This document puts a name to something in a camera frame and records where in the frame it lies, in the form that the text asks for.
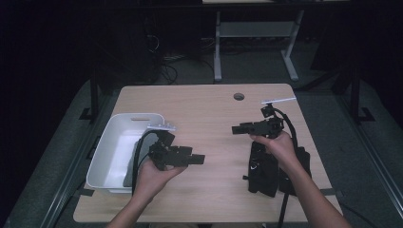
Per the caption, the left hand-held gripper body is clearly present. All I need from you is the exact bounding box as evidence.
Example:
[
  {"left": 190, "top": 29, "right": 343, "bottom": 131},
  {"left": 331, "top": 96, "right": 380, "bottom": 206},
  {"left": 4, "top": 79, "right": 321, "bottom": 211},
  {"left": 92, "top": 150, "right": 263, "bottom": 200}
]
[{"left": 146, "top": 123, "right": 179, "bottom": 171}]

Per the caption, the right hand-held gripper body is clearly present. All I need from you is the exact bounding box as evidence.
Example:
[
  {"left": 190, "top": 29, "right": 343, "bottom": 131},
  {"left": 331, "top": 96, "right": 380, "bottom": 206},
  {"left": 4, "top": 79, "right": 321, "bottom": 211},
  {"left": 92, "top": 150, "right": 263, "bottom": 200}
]
[{"left": 259, "top": 97, "right": 297, "bottom": 139}]

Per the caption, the grey mitten with label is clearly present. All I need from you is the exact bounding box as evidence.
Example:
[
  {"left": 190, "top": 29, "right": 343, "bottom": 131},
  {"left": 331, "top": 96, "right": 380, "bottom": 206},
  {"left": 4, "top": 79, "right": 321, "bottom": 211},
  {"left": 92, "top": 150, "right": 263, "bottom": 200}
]
[{"left": 123, "top": 132, "right": 160, "bottom": 188}]

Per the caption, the black glove with white mark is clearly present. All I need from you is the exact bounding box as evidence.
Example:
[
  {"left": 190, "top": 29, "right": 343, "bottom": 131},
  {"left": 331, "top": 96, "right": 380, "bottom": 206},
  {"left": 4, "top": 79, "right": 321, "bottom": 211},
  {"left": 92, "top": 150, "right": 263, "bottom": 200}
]
[{"left": 278, "top": 145, "right": 313, "bottom": 196}]

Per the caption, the white plastic bin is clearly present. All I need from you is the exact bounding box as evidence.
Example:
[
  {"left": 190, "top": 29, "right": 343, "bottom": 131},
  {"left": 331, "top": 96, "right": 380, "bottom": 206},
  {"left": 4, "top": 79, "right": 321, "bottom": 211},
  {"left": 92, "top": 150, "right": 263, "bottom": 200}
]
[{"left": 86, "top": 112, "right": 165, "bottom": 194}]

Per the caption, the person's right hand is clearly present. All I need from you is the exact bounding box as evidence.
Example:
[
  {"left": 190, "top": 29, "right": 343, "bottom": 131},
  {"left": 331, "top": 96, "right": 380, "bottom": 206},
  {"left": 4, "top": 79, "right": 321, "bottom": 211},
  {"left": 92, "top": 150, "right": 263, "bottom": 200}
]
[{"left": 249, "top": 130, "right": 302, "bottom": 174}]

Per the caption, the person's left hand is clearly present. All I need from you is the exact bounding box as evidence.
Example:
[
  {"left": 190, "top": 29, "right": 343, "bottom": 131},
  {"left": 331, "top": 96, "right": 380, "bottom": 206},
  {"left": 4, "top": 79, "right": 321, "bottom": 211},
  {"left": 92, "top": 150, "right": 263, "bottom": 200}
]
[{"left": 132, "top": 158, "right": 188, "bottom": 203}]

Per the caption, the black glove with metal clip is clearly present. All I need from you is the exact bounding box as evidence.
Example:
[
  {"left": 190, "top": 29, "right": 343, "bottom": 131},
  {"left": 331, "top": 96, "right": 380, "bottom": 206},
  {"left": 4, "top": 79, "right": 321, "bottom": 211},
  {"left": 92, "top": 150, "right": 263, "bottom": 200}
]
[{"left": 247, "top": 141, "right": 280, "bottom": 198}]

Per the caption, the black tape strip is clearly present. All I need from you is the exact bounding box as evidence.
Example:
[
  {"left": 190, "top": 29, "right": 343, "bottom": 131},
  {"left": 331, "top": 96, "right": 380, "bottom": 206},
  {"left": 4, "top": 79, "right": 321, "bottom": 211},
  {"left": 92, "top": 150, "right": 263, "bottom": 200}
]
[
  {"left": 320, "top": 188, "right": 344, "bottom": 197},
  {"left": 78, "top": 187, "right": 95, "bottom": 198}
]

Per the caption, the black computer tower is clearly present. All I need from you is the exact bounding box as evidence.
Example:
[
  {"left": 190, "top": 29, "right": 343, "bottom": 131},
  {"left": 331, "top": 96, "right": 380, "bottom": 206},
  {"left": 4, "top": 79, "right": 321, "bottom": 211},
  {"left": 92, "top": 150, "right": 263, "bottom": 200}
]
[{"left": 94, "top": 15, "right": 163, "bottom": 88}]

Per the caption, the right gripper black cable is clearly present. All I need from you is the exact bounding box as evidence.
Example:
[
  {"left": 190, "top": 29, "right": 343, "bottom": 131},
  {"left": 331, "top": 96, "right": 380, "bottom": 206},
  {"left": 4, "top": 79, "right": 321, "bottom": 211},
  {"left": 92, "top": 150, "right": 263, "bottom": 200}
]
[{"left": 272, "top": 106, "right": 300, "bottom": 228}]

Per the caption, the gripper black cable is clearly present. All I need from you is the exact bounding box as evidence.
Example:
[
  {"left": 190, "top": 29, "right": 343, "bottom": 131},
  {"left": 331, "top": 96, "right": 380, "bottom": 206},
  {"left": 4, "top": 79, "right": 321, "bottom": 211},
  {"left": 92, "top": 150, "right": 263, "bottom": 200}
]
[
  {"left": 131, "top": 128, "right": 165, "bottom": 196},
  {"left": 272, "top": 106, "right": 300, "bottom": 228}
]

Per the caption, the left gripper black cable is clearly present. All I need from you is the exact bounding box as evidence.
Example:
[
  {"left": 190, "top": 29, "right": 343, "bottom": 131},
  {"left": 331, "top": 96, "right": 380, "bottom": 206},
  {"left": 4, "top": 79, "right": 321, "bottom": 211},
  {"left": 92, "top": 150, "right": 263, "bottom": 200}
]
[{"left": 131, "top": 128, "right": 165, "bottom": 196}]

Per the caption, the tangle of floor cables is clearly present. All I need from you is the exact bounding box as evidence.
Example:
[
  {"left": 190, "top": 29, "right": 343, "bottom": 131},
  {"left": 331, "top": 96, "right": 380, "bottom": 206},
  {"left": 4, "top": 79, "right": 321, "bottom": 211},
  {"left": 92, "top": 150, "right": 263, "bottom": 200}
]
[{"left": 158, "top": 53, "right": 217, "bottom": 86}]

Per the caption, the black metal post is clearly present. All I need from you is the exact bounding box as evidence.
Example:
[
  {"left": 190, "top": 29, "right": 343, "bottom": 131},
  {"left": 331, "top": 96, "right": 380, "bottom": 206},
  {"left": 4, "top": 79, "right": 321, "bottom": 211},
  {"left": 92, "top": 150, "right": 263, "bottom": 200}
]
[
  {"left": 79, "top": 70, "right": 100, "bottom": 124},
  {"left": 350, "top": 65, "right": 375, "bottom": 124}
]

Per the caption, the white metal desk frame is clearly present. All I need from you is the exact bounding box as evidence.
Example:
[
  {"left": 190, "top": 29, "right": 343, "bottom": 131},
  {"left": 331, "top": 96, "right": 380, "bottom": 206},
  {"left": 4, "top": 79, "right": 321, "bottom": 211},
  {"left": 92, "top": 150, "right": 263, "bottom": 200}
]
[{"left": 213, "top": 9, "right": 305, "bottom": 83}]

